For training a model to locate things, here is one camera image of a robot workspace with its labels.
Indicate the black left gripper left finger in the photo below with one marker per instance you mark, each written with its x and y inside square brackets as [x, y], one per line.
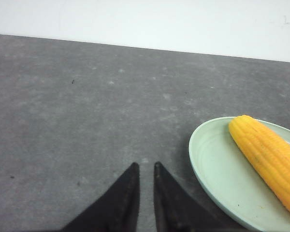
[116, 210]

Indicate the yellow corn cob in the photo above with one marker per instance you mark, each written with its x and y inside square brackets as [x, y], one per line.
[266, 151]

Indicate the pale green plate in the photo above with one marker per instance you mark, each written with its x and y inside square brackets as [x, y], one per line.
[231, 182]

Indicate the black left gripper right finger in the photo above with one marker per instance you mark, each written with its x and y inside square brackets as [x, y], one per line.
[175, 210]

